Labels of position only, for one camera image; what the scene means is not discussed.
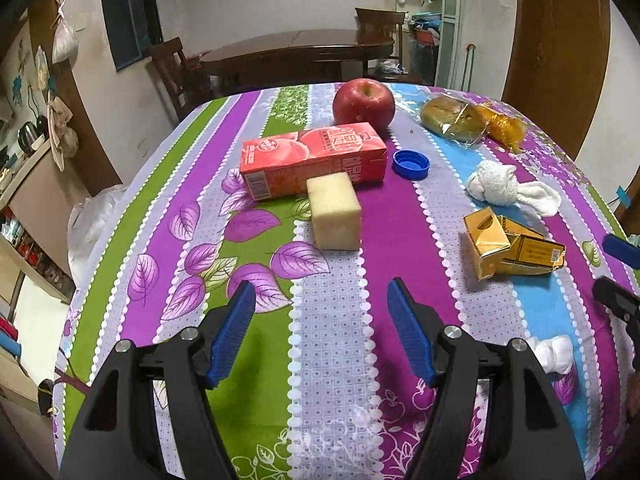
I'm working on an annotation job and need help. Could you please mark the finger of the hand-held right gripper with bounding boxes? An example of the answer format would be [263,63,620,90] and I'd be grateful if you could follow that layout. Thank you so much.
[602,232,640,262]
[592,276,640,357]

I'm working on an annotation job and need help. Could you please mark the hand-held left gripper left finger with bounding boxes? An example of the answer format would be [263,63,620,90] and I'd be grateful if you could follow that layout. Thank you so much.
[59,280,257,480]

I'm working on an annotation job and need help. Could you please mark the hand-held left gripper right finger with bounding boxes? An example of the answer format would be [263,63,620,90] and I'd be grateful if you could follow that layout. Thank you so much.
[387,276,586,480]

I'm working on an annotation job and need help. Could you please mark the crushed yellow carton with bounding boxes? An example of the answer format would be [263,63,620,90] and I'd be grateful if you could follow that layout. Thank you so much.
[462,208,567,281]

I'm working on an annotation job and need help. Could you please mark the long white sock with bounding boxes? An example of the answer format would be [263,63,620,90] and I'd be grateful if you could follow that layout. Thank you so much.
[465,160,561,217]

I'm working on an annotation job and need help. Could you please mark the floral striped tablecloth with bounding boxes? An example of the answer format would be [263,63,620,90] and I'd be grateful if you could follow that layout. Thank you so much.
[52,80,640,480]

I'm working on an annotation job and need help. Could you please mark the small white rolled sock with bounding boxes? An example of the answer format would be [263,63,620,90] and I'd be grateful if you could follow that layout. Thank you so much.
[525,334,576,376]

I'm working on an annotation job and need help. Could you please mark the pale yellow foam block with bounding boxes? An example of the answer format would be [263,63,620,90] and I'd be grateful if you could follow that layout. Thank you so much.
[305,172,363,251]

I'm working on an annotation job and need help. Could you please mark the blue bottle cap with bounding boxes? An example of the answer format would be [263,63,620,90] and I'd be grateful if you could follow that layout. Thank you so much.
[392,148,431,180]

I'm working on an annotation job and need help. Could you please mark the large white plastic bag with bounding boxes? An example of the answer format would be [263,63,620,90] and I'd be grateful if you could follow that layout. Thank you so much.
[67,184,129,287]

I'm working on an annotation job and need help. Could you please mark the orange plastic wrapper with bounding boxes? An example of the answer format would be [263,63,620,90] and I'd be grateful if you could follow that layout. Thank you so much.
[475,102,526,154]

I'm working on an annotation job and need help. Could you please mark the red juice carton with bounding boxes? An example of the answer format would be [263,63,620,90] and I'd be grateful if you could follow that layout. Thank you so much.
[239,122,389,202]

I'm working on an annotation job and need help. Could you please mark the brown wooden door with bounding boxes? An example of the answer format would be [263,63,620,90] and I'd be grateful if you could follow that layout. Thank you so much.
[502,0,612,159]

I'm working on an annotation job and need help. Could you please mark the bread in clear bag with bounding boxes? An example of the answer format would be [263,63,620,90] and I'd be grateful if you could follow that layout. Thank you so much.
[418,94,489,144]

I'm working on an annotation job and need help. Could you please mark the red apple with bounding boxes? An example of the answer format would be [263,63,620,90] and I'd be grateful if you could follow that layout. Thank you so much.
[332,78,396,136]

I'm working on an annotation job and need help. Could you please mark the side cabinet counter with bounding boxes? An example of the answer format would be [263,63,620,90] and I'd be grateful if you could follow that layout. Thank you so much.
[0,135,77,303]

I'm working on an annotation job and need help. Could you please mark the dark wooden chair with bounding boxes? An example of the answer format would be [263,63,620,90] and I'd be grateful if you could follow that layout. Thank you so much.
[145,36,217,122]
[354,7,406,77]

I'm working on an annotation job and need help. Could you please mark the hanging beige cloth bags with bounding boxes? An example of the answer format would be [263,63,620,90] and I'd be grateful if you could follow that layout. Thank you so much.
[47,94,80,172]

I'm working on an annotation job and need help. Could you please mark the black kettle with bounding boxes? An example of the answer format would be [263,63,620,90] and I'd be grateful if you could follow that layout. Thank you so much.
[17,117,49,154]

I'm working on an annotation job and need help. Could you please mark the dark wooden dining table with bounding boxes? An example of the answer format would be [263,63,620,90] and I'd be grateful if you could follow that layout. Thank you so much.
[199,29,396,97]

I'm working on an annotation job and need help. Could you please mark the blue plastic basin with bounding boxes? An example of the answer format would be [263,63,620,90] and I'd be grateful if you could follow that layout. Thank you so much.
[412,10,444,31]

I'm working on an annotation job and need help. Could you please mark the dark window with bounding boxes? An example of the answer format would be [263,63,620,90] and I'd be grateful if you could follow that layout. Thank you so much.
[99,0,164,72]

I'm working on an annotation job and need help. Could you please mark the hanging white plastic bag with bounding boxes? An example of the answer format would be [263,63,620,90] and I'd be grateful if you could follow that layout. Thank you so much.
[51,0,80,64]

